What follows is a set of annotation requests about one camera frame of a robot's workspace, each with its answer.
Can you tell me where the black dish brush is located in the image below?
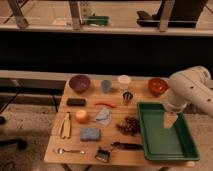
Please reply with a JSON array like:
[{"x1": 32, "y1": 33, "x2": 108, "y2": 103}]
[{"x1": 95, "y1": 141, "x2": 143, "y2": 163}]

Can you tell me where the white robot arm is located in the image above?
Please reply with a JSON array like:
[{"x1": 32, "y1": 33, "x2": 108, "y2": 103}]
[{"x1": 161, "y1": 66, "x2": 213, "y2": 129}]

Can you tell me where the green plastic tray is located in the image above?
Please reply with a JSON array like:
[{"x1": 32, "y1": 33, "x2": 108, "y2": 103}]
[{"x1": 137, "y1": 102, "x2": 200, "y2": 161}]

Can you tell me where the red bowl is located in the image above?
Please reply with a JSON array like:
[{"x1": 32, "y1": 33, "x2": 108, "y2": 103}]
[{"x1": 148, "y1": 78, "x2": 168, "y2": 96}]

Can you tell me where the bunch of dark grapes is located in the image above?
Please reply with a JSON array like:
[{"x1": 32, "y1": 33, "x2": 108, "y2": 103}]
[{"x1": 116, "y1": 116, "x2": 140, "y2": 136}]

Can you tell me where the metal measuring cup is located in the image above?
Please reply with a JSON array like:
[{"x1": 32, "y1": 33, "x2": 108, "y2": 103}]
[{"x1": 123, "y1": 91, "x2": 133, "y2": 105}]

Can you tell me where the white cup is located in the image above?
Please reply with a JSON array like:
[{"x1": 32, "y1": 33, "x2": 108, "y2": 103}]
[{"x1": 118, "y1": 75, "x2": 131, "y2": 90}]

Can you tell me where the orange carrot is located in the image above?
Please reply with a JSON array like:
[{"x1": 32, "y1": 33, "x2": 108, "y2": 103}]
[{"x1": 94, "y1": 101, "x2": 117, "y2": 108}]

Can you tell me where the blue-grey cloth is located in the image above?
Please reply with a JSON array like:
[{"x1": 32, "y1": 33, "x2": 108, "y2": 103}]
[{"x1": 95, "y1": 107, "x2": 112, "y2": 126}]

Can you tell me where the blue cup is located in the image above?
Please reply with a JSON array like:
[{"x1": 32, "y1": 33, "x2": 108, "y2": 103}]
[{"x1": 101, "y1": 80, "x2": 112, "y2": 94}]

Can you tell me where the wooden table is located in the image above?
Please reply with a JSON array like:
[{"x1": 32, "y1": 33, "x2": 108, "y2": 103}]
[{"x1": 43, "y1": 78, "x2": 196, "y2": 168}]

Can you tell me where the apple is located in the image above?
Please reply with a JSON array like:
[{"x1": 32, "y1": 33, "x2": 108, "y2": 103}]
[{"x1": 75, "y1": 110, "x2": 89, "y2": 124}]

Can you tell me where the black eraser block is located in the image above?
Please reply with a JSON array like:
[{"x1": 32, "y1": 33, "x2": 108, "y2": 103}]
[{"x1": 67, "y1": 98, "x2": 86, "y2": 106}]

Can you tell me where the purple bowl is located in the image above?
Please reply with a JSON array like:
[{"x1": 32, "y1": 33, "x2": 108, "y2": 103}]
[{"x1": 69, "y1": 75, "x2": 91, "y2": 93}]

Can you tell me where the banana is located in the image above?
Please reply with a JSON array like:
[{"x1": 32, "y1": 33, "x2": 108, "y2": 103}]
[{"x1": 59, "y1": 113, "x2": 71, "y2": 139}]

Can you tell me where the dark object on shelf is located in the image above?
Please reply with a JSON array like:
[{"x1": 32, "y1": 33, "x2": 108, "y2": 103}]
[{"x1": 136, "y1": 0, "x2": 208, "y2": 29}]

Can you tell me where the green box on shelf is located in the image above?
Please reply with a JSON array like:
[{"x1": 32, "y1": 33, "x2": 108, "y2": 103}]
[{"x1": 86, "y1": 15, "x2": 109, "y2": 26}]

